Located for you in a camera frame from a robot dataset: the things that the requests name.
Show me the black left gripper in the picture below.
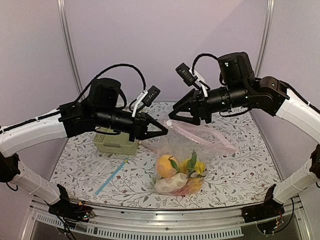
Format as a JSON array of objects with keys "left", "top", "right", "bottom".
[{"left": 94, "top": 106, "right": 169, "bottom": 142}]

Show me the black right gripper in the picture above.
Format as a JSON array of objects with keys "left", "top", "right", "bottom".
[{"left": 168, "top": 81, "right": 249, "bottom": 125}]

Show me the clear pink-zipper zip bag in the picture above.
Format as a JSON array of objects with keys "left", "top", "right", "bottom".
[{"left": 141, "top": 119, "right": 236, "bottom": 183}]

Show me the yellow toy lemon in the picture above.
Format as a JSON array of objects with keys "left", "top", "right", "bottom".
[{"left": 178, "top": 159, "right": 206, "bottom": 175}]

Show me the red toy apple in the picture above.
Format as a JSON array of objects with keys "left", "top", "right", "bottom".
[{"left": 170, "top": 185, "right": 191, "bottom": 196}]

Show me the yellow toy banana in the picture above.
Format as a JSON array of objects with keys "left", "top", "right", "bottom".
[{"left": 186, "top": 177, "right": 204, "bottom": 194}]

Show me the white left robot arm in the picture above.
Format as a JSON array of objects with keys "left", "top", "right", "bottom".
[{"left": 0, "top": 78, "right": 168, "bottom": 217}]

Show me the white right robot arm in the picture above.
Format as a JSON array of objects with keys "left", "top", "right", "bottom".
[{"left": 169, "top": 52, "right": 320, "bottom": 218}]

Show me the clear blue-zipper zip bag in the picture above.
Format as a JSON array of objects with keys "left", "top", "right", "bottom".
[{"left": 76, "top": 157, "right": 130, "bottom": 196}]

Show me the cream perforated plastic basket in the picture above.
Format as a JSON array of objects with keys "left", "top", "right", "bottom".
[{"left": 93, "top": 126, "right": 139, "bottom": 156}]

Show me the floral patterned table mat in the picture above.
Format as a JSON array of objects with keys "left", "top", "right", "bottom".
[{"left": 50, "top": 113, "right": 280, "bottom": 209}]

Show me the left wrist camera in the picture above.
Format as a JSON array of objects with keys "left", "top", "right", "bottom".
[{"left": 131, "top": 85, "right": 161, "bottom": 118}]

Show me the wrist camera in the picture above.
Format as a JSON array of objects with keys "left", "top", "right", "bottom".
[
  {"left": 175, "top": 62, "right": 210, "bottom": 98},
  {"left": 131, "top": 85, "right": 161, "bottom": 118}
]

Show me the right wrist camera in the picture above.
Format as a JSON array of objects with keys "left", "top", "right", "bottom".
[{"left": 175, "top": 62, "right": 210, "bottom": 98}]

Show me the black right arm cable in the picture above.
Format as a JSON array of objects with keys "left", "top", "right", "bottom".
[{"left": 191, "top": 53, "right": 320, "bottom": 113}]

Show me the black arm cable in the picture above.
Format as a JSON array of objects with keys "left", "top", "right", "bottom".
[
  {"left": 0, "top": 63, "right": 147, "bottom": 133},
  {"left": 191, "top": 53, "right": 320, "bottom": 113}
]

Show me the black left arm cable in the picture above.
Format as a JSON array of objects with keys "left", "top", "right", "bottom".
[{"left": 0, "top": 63, "right": 147, "bottom": 133}]

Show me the aluminium front rail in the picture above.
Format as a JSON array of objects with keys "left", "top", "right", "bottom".
[{"left": 21, "top": 196, "right": 320, "bottom": 240}]

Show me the aluminium right corner post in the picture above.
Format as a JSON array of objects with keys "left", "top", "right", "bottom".
[{"left": 254, "top": 0, "right": 275, "bottom": 76}]

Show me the aluminium corner post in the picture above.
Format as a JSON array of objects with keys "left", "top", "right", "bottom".
[
  {"left": 254, "top": 0, "right": 275, "bottom": 76},
  {"left": 56, "top": 0, "right": 83, "bottom": 94}
]

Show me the aluminium left corner post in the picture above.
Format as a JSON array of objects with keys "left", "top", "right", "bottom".
[{"left": 56, "top": 0, "right": 83, "bottom": 94}]

